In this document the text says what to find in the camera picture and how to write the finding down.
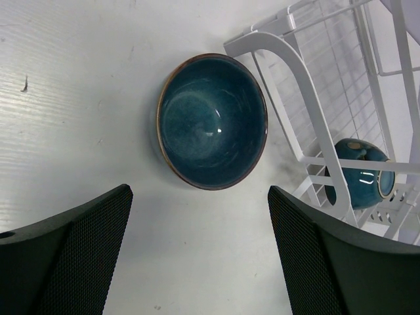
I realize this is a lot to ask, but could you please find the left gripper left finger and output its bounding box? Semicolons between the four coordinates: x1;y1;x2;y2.
1;184;133;314

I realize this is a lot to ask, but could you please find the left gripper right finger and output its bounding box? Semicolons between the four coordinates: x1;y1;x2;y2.
268;186;419;314

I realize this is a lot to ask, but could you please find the beige bowl black rim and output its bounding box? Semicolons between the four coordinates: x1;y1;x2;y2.
335;138;396;210

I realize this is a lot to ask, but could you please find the dark blue ceramic bowl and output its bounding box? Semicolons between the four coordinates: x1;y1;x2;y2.
154;53;268;191

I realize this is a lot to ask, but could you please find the white wire dish rack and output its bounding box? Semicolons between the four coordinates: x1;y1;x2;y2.
224;1;419;245

